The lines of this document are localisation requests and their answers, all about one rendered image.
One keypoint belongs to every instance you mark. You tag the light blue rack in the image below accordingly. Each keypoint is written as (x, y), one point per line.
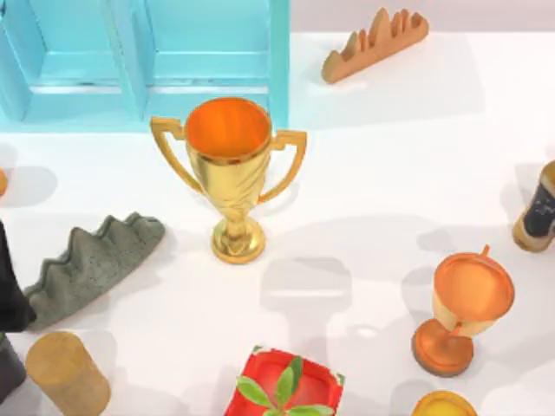
(208, 65)

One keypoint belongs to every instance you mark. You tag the red plant pot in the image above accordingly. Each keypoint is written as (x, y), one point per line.
(269, 372)

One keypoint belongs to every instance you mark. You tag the green plant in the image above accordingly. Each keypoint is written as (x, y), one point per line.
(282, 390)

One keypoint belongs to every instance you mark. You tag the orange bread loaf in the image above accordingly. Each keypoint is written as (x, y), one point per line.
(373, 45)

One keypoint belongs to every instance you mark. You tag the grey-green bread loaf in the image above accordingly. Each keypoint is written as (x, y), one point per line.
(91, 264)

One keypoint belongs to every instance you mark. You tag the orange goblet trophy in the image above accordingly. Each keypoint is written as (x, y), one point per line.
(470, 303)

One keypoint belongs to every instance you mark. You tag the yellow cup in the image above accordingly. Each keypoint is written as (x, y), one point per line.
(444, 405)

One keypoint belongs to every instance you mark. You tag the black and tan bottle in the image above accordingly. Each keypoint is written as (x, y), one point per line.
(537, 212)

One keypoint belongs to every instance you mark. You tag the tan wooden cylinder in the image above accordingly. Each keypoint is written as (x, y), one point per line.
(65, 377)

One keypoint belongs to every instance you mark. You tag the small orange object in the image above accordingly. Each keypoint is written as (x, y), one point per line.
(2, 182)

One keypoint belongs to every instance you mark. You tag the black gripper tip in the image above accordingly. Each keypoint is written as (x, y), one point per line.
(11, 299)

